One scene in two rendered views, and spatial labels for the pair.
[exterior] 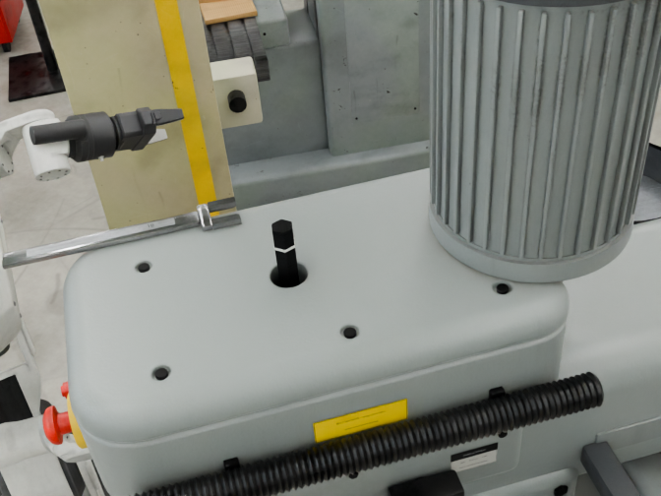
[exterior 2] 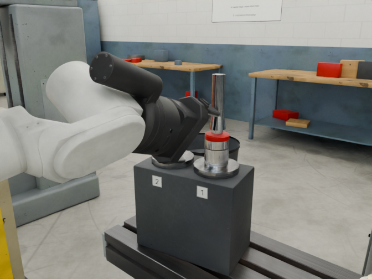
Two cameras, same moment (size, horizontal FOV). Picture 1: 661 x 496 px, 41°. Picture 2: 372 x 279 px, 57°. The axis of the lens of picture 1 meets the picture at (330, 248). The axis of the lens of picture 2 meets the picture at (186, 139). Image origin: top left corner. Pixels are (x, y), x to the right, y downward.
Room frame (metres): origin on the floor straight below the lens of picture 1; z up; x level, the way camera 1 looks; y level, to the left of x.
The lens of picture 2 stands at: (0.59, 0.57, 1.38)
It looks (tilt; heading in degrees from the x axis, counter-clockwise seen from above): 17 degrees down; 322
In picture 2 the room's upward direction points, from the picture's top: straight up
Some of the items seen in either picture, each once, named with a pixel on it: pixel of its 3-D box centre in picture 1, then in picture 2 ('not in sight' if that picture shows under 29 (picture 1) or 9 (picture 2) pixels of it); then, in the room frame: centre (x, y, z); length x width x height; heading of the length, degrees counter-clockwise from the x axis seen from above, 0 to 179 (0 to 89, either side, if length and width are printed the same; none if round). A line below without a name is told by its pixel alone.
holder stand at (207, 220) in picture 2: not in sight; (193, 203); (1.09, 0.16, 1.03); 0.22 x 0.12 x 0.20; 22
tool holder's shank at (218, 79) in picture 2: not in sight; (217, 104); (1.04, 0.14, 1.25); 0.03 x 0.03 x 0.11
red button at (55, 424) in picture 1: (61, 423); not in sight; (0.58, 0.29, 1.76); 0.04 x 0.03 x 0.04; 12
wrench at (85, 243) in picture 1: (122, 234); not in sight; (0.71, 0.21, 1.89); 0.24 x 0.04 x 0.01; 101
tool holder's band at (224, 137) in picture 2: not in sight; (217, 135); (1.04, 0.14, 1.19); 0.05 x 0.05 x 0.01
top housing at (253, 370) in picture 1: (310, 327); not in sight; (0.63, 0.03, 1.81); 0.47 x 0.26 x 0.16; 102
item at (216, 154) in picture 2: not in sight; (216, 151); (1.04, 0.14, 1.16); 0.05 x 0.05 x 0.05
